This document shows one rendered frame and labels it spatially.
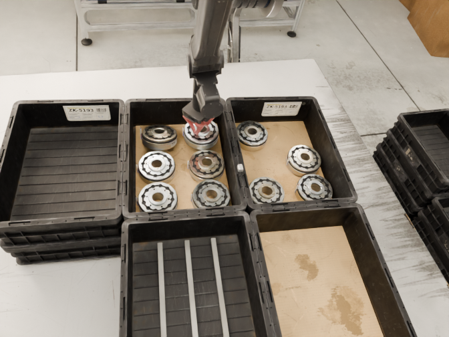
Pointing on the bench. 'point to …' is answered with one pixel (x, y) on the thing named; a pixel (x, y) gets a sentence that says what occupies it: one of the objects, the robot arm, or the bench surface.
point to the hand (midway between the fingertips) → (200, 127)
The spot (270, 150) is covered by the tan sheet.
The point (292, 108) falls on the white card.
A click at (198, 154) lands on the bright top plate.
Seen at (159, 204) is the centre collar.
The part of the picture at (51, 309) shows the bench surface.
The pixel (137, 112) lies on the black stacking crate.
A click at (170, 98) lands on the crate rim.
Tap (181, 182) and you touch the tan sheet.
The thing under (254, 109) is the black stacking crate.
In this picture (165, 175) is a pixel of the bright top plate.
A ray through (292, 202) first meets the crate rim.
